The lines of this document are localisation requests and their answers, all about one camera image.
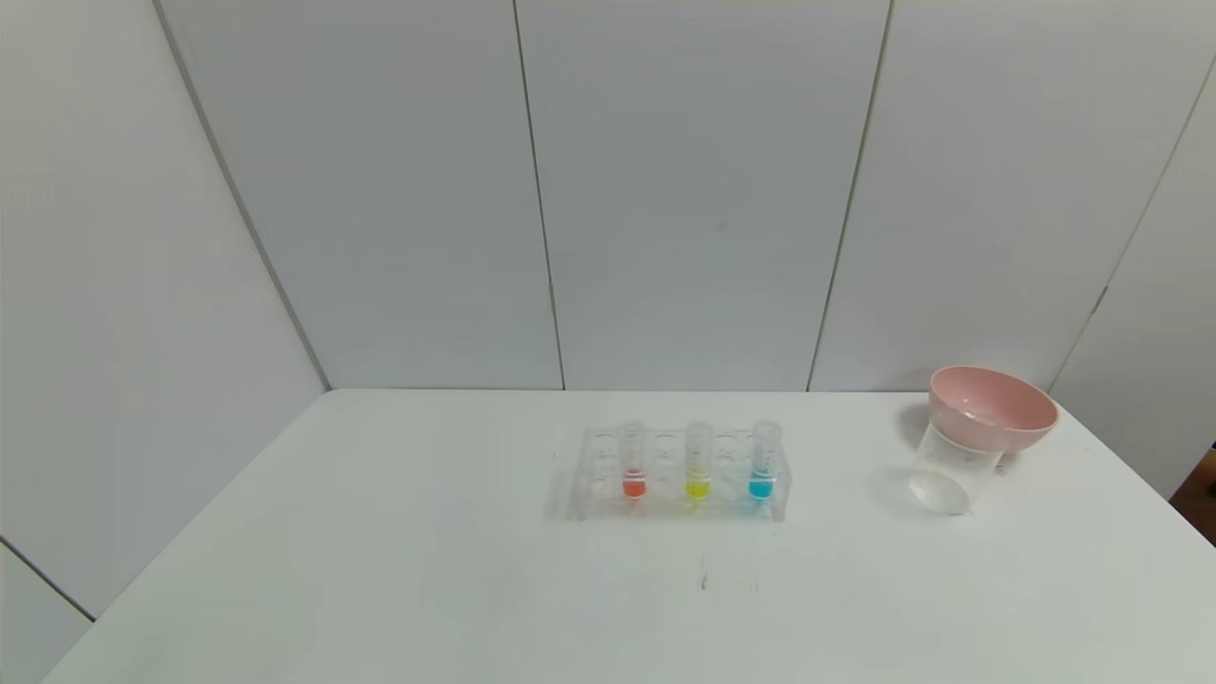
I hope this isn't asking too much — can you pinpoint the test tube with blue pigment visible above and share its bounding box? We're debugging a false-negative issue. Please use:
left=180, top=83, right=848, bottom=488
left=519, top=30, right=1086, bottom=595
left=749, top=421, right=784, bottom=501

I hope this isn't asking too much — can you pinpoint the clear plastic test tube rack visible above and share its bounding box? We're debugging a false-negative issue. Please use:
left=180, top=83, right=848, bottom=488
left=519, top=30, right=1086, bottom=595
left=567, top=425, right=789, bottom=523

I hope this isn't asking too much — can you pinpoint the clear plastic beaker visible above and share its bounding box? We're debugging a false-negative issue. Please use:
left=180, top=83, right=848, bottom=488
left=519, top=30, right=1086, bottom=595
left=909, top=418, right=1008, bottom=517

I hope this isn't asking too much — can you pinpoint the pink bowl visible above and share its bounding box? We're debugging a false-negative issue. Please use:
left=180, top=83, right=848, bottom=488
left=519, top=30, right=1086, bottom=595
left=928, top=366, right=1059, bottom=453

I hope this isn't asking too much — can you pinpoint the test tube with yellow pigment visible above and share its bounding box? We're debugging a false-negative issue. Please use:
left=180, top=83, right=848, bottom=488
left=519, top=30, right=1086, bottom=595
left=684, top=422, right=714, bottom=501

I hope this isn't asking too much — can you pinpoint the test tube with red pigment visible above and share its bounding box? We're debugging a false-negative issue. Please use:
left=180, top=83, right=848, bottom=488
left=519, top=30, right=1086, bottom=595
left=617, top=422, right=649, bottom=501

